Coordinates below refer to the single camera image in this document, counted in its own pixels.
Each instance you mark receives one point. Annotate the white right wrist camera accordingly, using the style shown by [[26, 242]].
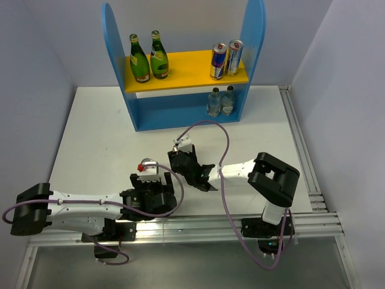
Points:
[[184, 144]]

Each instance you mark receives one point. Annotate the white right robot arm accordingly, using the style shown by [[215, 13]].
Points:
[[274, 179]]

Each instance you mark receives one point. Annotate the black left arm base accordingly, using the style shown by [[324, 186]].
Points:
[[108, 243]]

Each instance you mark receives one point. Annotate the clear glass bottle left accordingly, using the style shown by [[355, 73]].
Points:
[[214, 103]]

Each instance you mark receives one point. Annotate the green Perrier bottle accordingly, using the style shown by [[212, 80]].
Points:
[[158, 57], [138, 61]]

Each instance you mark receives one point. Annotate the blue and yellow shelf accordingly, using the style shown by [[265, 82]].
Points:
[[181, 98]]

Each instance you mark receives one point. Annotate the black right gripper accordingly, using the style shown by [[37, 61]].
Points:
[[193, 154]]

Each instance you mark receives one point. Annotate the clear glass bottle right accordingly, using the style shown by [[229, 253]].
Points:
[[227, 101]]

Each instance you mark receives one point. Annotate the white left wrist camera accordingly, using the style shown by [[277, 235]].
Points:
[[148, 172]]

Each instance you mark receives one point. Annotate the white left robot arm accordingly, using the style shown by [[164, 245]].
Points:
[[40, 207]]

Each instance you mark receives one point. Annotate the silver blue energy can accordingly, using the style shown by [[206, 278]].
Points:
[[218, 60]]

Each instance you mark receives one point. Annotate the silver white energy can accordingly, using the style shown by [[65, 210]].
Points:
[[234, 57]]

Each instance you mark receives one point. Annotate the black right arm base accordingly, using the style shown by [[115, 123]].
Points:
[[267, 235]]

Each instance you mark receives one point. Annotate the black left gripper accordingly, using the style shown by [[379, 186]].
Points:
[[139, 185]]

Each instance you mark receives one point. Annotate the clear glass bottle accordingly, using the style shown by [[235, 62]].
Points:
[[214, 103], [227, 101]]

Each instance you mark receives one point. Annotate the aluminium mounting rail frame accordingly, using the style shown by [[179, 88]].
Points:
[[320, 223]]

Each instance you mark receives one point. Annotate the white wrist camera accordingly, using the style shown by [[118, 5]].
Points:
[[184, 144], [148, 172]]

